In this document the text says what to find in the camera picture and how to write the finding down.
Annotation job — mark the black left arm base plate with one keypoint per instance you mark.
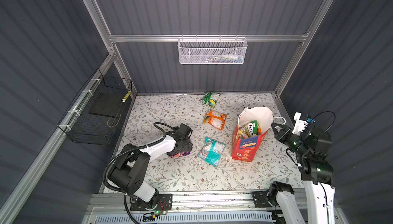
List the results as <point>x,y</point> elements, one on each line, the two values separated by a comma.
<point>159,202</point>

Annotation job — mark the red and white paper bag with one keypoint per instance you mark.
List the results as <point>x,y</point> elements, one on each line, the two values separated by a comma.
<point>244,148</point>

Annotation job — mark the teal white snack bag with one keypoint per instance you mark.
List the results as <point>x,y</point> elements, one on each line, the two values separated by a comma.
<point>211,152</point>

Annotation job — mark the purple Fox's candy bag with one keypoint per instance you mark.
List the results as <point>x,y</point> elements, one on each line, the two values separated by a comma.
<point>181,154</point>

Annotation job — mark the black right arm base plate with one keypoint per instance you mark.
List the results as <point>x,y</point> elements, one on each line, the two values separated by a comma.
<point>261,199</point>

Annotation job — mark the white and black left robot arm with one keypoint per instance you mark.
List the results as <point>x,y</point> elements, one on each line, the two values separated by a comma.
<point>126,171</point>

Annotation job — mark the small green snack bag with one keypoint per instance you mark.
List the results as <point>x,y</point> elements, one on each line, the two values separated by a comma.
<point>210,99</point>

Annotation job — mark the white wire mesh basket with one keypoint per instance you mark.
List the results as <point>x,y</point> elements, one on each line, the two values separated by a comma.
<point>212,51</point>

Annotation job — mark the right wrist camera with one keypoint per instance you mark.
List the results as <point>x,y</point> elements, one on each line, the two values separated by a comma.
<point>302,120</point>

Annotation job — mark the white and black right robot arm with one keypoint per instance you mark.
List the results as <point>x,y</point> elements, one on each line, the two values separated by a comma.
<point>310,148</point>

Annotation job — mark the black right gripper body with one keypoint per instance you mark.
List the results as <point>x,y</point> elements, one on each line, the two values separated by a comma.
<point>283,133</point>

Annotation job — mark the green Fox's candy bag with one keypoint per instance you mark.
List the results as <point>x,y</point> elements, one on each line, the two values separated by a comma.
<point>252,129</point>

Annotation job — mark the orange snack bag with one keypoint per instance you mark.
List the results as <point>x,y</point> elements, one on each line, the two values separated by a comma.
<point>215,119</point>

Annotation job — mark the white perforated vent panel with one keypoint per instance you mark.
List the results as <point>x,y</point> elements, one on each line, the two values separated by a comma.
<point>228,217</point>

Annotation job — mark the black wire basket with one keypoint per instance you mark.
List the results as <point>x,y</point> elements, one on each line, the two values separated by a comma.
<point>100,111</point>

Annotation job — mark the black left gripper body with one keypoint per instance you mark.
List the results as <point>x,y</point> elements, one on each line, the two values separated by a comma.
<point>184,147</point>

